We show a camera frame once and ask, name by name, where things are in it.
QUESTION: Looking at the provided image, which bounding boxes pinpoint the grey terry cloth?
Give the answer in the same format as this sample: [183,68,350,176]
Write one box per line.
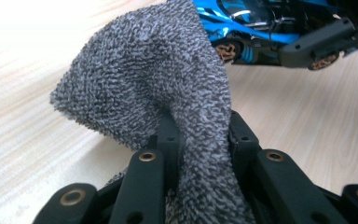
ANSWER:
[49,0,257,224]

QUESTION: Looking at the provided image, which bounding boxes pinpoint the blue toy car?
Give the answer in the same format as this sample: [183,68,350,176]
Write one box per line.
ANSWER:
[192,0,355,71]

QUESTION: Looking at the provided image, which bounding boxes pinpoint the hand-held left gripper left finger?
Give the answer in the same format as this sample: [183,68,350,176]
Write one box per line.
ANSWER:
[148,110,185,192]

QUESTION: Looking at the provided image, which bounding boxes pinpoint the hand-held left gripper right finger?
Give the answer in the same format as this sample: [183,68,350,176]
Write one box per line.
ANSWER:
[227,109,263,188]

